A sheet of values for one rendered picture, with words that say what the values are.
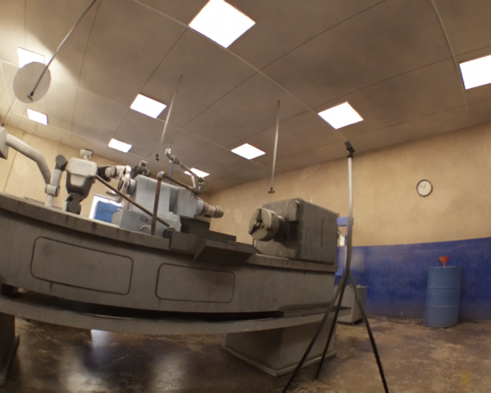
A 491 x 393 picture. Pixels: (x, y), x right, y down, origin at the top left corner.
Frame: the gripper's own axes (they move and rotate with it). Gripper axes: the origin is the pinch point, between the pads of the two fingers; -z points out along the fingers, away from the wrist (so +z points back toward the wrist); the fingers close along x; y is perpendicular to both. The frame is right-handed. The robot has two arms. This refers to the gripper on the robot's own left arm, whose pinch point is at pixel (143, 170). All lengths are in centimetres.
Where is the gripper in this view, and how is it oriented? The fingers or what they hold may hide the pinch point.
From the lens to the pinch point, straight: 170.5
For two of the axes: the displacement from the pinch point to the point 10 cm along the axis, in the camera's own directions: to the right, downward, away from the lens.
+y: 2.0, -9.2, 3.3
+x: -7.5, -3.6, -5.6
